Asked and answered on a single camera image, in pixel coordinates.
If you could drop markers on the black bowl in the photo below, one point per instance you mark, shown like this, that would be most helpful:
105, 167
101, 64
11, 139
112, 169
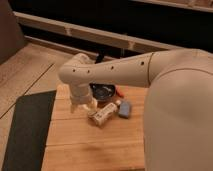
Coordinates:
102, 92

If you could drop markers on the black clamp on rail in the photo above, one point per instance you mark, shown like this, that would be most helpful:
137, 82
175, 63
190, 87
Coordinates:
100, 57

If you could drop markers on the wooden board table top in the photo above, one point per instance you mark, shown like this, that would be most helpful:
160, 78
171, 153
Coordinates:
74, 143

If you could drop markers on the blue sponge block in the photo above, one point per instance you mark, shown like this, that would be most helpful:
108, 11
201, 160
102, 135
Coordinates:
124, 109

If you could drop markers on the wooden wall rail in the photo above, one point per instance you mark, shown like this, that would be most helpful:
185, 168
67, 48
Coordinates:
94, 35

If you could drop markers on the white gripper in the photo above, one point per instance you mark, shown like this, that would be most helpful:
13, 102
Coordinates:
82, 95

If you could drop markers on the dark floor mat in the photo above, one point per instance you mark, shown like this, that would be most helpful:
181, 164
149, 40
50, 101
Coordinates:
28, 133

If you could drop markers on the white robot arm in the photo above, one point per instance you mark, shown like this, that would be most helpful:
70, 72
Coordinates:
178, 108

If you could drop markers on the orange red marker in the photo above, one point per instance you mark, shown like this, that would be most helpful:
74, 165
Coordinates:
119, 92

